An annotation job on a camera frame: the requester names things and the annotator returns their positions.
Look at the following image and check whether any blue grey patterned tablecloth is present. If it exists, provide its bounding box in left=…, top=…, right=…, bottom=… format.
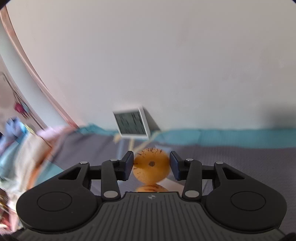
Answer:
left=26, top=126, right=295, bottom=232

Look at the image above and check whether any pile of clothes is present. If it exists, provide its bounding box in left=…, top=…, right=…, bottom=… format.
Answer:
left=1, top=126, right=73, bottom=192

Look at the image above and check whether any clear plastic fruit tray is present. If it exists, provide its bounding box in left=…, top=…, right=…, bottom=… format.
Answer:
left=86, top=132, right=199, bottom=194

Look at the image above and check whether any yellow pepino melon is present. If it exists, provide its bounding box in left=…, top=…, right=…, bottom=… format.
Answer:
left=132, top=148, right=171, bottom=185
left=135, top=184, right=168, bottom=192

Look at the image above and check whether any white digital clock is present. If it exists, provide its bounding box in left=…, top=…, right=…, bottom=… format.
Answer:
left=113, top=106, right=160, bottom=140

